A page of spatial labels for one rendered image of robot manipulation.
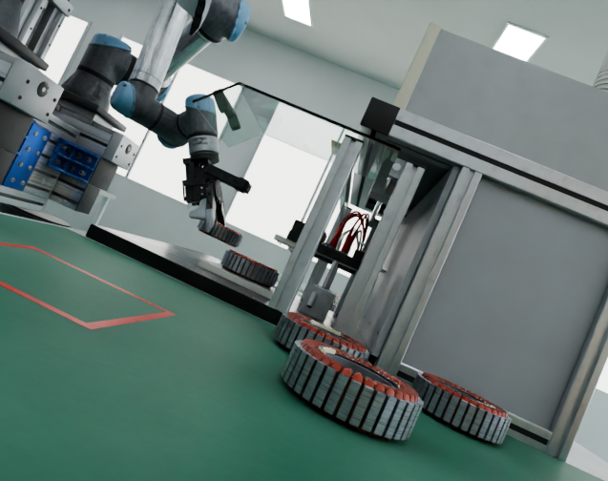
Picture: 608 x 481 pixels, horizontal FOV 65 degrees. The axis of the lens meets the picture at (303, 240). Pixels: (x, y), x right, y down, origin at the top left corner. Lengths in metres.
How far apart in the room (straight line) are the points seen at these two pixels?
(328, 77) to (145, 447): 6.04
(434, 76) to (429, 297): 0.39
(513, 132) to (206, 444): 0.76
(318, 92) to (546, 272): 5.48
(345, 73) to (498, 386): 5.63
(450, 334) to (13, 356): 0.58
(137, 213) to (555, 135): 5.62
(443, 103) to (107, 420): 0.76
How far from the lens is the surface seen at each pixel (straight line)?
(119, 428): 0.22
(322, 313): 0.87
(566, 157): 0.91
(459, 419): 0.56
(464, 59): 0.92
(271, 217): 5.75
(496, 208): 0.75
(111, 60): 1.71
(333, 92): 6.11
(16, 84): 1.15
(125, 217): 6.26
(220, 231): 1.15
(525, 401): 0.77
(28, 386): 0.23
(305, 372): 0.36
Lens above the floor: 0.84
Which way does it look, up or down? 3 degrees up
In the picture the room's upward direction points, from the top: 24 degrees clockwise
